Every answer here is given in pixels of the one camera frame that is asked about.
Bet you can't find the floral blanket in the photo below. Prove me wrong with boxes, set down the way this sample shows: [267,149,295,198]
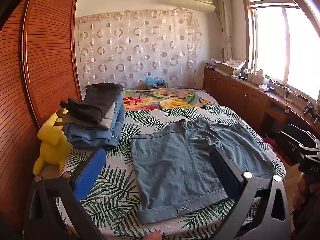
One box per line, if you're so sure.
[124,88,218,111]

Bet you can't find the bed with leaf-print sheet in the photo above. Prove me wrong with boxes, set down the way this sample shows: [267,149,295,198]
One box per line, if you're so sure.
[54,105,287,239]

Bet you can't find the red cloth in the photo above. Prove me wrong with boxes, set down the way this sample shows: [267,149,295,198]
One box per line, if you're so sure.
[262,132,278,151]

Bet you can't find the stack of papers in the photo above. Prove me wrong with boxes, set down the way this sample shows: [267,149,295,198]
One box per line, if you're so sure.
[205,57,247,69]

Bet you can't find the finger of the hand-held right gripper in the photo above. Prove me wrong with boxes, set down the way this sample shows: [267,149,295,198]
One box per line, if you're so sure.
[277,132,309,160]
[287,123,320,146]

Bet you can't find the beige window curtain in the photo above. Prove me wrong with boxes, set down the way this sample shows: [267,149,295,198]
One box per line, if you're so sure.
[216,0,234,60]

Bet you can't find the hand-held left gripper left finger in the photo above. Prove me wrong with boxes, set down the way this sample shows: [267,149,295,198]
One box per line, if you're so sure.
[22,147,107,240]

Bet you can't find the long wooden cabinet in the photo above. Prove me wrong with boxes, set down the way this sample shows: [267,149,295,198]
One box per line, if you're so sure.
[203,67,320,160]

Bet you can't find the person's left hand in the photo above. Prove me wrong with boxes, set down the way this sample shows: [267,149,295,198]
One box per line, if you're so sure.
[139,230,163,240]

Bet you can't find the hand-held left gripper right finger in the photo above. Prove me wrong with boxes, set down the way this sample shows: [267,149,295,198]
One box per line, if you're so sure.
[209,146,293,240]

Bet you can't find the person's right hand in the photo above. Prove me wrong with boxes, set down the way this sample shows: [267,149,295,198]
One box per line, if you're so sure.
[291,173,320,212]

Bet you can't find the folded grey pants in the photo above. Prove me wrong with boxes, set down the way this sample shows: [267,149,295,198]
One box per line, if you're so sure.
[62,100,117,131]

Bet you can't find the blue plastic bag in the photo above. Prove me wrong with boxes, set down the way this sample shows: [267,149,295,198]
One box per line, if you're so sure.
[146,77,165,88]

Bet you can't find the yellow plush toy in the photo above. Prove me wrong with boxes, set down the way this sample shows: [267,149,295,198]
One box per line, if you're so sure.
[33,109,72,176]

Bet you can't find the cardboard box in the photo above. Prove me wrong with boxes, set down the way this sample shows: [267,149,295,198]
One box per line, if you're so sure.
[219,62,242,76]

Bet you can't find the circle patterned sheer curtain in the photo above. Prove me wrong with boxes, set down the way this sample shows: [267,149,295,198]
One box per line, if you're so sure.
[76,9,204,91]

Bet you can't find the folded black pants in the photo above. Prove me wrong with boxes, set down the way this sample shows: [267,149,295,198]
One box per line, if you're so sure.
[60,83,125,127]

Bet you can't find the white plastic bottle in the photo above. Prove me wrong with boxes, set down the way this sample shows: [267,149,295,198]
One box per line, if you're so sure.
[252,69,264,84]

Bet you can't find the light blue denim shorts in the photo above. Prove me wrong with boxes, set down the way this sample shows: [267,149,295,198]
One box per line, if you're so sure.
[130,119,277,225]

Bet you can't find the folded blue jeans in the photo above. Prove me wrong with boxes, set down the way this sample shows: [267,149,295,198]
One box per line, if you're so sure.
[64,124,113,149]
[109,90,126,148]

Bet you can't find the wooden framed window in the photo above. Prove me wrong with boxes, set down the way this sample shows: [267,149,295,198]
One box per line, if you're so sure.
[241,0,320,103]

